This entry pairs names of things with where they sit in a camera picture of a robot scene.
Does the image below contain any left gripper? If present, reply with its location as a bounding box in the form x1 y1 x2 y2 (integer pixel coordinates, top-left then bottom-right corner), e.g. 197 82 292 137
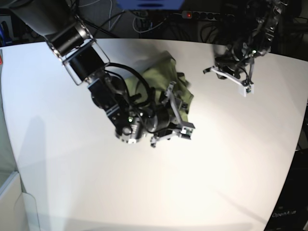
203 57 255 86

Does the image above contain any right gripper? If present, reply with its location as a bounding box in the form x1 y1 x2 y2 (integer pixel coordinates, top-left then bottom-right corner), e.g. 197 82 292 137
146 81 189 147

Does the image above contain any green T-shirt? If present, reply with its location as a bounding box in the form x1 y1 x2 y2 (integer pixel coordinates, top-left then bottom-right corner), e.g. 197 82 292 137
124 51 194 122

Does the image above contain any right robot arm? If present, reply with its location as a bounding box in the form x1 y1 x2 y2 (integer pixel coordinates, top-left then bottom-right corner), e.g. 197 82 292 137
0 0 194 147

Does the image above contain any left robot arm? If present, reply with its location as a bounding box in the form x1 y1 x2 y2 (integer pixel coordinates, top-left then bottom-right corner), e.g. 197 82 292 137
203 0 289 88

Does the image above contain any black power strip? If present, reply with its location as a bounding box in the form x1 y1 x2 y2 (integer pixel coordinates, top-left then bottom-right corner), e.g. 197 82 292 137
174 11 235 23

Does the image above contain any black OpenArm box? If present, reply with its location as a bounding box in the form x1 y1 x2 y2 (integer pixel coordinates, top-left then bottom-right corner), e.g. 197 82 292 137
265 150 308 231

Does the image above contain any white bin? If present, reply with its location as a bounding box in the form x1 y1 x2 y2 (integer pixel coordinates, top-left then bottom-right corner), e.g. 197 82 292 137
0 171 40 231

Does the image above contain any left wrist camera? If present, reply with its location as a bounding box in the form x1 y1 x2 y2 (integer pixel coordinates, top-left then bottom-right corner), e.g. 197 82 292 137
238 84 254 97

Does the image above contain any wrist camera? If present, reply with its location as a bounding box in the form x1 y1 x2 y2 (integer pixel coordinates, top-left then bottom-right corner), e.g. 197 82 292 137
180 121 195 140
238 84 254 97

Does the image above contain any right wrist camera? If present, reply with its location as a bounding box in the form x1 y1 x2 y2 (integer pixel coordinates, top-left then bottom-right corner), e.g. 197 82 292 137
180 121 195 140

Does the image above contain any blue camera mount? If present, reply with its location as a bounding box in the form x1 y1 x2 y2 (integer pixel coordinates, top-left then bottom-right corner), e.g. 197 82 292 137
116 0 184 10

